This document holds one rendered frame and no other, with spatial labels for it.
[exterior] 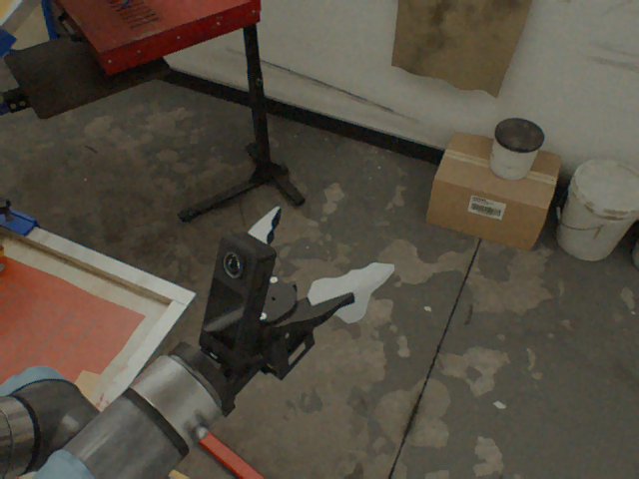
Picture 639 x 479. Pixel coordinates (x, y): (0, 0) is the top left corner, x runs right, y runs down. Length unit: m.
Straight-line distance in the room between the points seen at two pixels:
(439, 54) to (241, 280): 2.29
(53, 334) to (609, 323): 2.13
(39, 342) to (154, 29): 1.06
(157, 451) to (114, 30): 1.72
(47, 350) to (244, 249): 1.04
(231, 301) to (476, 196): 2.21
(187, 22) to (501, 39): 1.26
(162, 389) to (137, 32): 1.66
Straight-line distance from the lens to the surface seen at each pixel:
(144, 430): 0.50
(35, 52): 2.39
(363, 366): 2.40
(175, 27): 2.06
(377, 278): 0.55
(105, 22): 2.14
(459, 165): 2.72
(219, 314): 0.52
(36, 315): 1.54
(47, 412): 0.63
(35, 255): 1.66
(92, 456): 0.50
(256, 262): 0.47
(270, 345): 0.53
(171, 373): 0.51
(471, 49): 2.62
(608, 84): 2.70
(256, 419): 2.32
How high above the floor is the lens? 2.14
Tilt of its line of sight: 50 degrees down
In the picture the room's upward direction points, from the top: straight up
